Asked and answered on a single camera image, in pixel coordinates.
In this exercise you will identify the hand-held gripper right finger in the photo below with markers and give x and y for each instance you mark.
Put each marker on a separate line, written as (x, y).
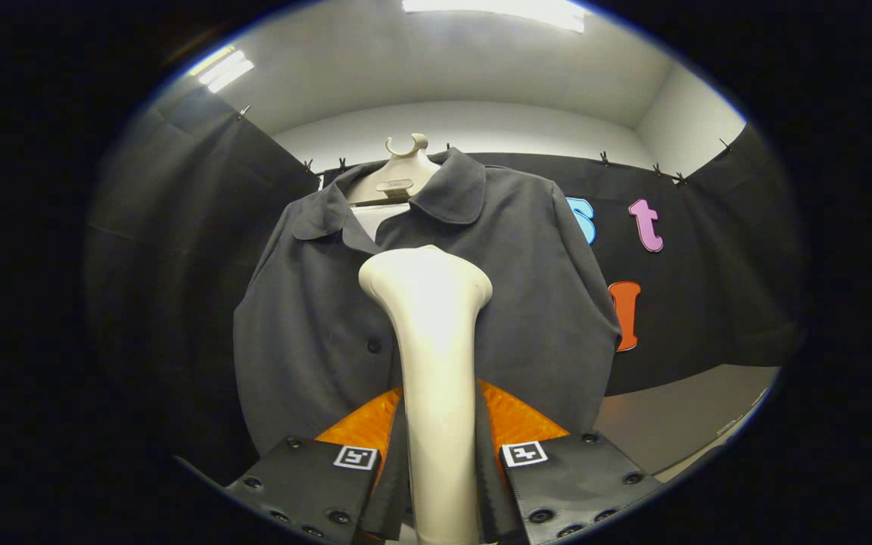
(580, 484)

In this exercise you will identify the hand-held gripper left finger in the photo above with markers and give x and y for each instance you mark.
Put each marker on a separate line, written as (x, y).
(307, 484)

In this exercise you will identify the white garment steamer head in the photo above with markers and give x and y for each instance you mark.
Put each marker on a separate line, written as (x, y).
(436, 363)

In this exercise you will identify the dark grey button shirt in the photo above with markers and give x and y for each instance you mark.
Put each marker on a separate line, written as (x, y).
(542, 303)

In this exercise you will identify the grey cabinet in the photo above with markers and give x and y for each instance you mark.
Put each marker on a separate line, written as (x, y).
(678, 416)

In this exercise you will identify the black backdrop cloth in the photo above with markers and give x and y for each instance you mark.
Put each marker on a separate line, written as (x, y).
(179, 265)

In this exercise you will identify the white inner cloth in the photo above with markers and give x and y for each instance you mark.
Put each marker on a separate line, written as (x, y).
(375, 219)

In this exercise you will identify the cream plastic hanger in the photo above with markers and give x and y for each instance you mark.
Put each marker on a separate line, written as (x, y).
(398, 172)

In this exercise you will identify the large ceiling light panel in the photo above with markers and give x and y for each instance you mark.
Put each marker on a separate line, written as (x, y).
(504, 9)

